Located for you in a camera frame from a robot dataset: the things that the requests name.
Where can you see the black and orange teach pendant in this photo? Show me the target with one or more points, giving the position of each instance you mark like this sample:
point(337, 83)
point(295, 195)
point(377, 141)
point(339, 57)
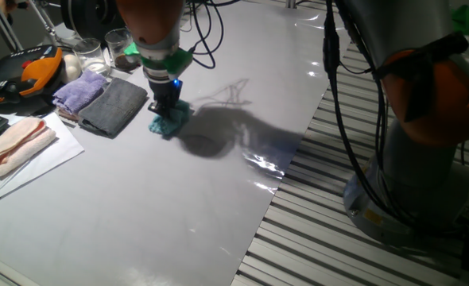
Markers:
point(20, 75)

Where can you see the silver tripod leg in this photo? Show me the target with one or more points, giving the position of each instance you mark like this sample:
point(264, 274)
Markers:
point(4, 25)
point(43, 22)

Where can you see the glass jar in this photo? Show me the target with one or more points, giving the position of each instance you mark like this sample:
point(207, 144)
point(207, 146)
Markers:
point(119, 49)

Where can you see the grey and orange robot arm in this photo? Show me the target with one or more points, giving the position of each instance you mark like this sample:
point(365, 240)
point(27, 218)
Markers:
point(151, 20)

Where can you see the black filament spool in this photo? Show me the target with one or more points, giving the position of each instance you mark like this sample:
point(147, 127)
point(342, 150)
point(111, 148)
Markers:
point(91, 18)

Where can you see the green printed wrist mount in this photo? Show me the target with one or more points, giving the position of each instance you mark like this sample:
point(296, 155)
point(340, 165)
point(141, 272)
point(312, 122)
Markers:
point(178, 61)

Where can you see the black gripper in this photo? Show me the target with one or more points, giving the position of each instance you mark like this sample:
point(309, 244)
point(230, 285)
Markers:
point(167, 93)

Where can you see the pink folded cloth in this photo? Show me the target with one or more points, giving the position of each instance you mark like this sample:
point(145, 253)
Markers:
point(12, 135)
point(24, 155)

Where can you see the grey folded cloth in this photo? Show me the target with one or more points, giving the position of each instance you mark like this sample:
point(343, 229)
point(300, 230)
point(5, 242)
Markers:
point(113, 107)

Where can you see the bystander hand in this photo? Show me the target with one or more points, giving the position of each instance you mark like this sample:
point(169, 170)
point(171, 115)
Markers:
point(14, 5)

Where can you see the teal microfibre cloth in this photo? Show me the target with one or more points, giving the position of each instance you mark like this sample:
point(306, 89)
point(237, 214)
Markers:
point(170, 124)

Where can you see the purple folded cloth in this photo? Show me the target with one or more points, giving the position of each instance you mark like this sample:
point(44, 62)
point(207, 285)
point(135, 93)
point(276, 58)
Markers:
point(77, 93)

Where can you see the glossy white table sheet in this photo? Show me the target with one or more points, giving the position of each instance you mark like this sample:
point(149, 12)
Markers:
point(159, 206)

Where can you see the white printed paper sheet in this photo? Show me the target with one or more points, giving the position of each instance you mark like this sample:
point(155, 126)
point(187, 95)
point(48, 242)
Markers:
point(55, 151)

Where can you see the white egg-shaped object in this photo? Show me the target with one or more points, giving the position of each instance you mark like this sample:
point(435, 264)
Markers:
point(71, 67)

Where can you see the clear glass cup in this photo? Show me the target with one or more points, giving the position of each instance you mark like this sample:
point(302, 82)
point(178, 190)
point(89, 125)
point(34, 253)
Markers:
point(90, 55)

